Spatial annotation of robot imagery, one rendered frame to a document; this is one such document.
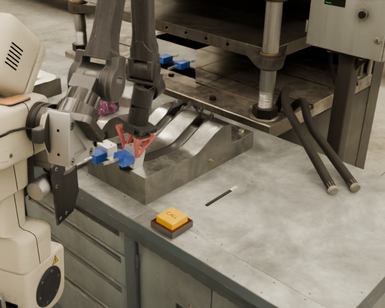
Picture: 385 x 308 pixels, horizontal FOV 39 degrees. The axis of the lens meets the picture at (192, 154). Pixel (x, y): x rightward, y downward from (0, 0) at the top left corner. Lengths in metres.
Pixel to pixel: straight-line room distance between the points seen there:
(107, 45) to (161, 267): 0.71
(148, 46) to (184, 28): 1.01
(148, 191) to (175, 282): 0.27
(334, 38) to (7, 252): 1.31
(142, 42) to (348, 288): 0.76
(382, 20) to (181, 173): 0.84
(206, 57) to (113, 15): 1.27
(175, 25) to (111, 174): 0.99
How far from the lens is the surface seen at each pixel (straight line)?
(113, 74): 1.15
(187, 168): 1.62
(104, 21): 1.17
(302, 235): 1.46
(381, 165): 3.63
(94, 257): 1.89
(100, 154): 1.60
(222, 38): 2.24
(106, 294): 1.93
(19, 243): 1.29
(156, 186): 1.54
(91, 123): 1.08
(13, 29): 1.13
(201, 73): 2.40
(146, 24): 1.35
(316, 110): 2.35
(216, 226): 1.46
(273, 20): 2.00
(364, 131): 2.91
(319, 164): 1.70
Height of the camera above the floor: 1.65
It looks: 28 degrees down
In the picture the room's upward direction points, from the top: 1 degrees clockwise
